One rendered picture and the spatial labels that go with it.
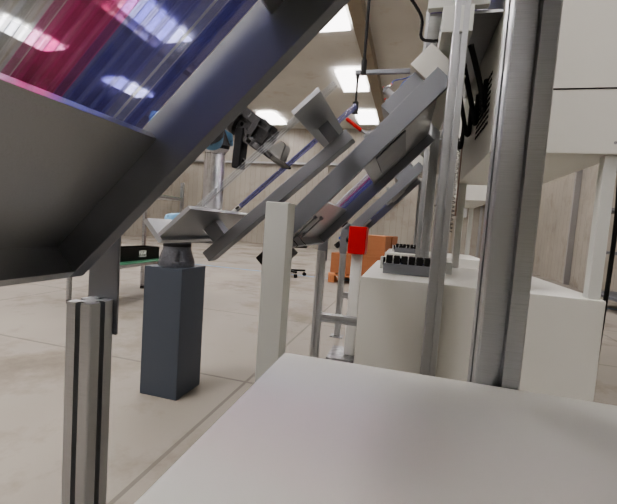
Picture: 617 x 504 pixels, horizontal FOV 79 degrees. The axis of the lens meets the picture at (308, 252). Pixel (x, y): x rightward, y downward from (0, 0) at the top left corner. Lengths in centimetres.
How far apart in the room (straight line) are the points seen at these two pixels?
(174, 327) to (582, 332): 139
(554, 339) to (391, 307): 44
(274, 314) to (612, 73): 106
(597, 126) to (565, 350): 60
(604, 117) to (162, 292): 157
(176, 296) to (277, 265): 77
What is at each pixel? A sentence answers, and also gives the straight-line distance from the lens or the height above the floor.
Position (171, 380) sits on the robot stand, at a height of 8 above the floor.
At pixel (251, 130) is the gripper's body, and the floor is 101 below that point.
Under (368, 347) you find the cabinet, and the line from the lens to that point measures 120.
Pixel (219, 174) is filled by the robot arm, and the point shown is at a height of 95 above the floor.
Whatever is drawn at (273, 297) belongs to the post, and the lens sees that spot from 94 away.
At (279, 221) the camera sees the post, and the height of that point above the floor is 77.
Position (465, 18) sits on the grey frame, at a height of 134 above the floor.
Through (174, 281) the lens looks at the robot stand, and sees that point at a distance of 162.
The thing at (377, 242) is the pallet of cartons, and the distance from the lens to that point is 508.
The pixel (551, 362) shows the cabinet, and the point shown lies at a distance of 126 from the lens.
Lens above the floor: 76
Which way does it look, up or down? 4 degrees down
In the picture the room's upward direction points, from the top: 4 degrees clockwise
